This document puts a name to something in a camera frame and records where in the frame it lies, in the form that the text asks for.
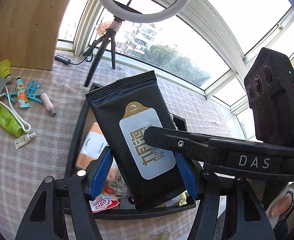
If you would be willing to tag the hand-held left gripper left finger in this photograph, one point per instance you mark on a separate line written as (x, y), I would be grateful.
(100, 175)

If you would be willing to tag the person's right hand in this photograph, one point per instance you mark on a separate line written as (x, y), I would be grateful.
(281, 203)

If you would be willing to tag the orange and white pack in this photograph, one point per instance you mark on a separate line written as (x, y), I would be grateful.
(92, 145)

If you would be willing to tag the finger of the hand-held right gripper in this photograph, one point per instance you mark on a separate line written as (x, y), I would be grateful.
(211, 152)

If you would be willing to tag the small white tube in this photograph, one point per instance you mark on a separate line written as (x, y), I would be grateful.
(24, 141)

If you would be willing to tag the black power strip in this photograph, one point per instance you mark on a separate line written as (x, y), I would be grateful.
(62, 60)

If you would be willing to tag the black container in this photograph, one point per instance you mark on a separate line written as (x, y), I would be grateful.
(72, 142)

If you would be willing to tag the coffee creamer packet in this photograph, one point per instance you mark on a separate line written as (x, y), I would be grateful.
(103, 202)

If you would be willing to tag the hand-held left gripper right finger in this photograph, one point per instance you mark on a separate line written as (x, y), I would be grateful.
(189, 177)

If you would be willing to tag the pink bottle grey cap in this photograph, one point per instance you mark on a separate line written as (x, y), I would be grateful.
(48, 103)

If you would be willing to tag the black wet wipes pack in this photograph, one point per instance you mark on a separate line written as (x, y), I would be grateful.
(137, 120)

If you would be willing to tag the orange fruit print tube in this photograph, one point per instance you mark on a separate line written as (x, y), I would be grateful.
(22, 93)

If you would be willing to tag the pink plaid tablecloth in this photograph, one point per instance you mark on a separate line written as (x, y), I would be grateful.
(37, 167)

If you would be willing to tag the white window frame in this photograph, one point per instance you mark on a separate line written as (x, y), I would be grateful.
(211, 25)

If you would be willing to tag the black tripod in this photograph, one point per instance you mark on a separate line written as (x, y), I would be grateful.
(113, 52)

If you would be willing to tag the green tube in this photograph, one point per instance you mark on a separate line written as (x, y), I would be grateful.
(8, 122)

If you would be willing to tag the teal clothespin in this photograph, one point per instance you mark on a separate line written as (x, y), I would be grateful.
(11, 95)
(34, 98)

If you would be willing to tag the wooden board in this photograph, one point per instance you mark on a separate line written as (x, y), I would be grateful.
(24, 22)

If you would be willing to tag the yellow shuttlecock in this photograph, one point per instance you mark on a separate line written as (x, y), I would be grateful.
(4, 68)

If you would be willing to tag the blue clothespin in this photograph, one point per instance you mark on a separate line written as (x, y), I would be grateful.
(37, 87)
(32, 85)

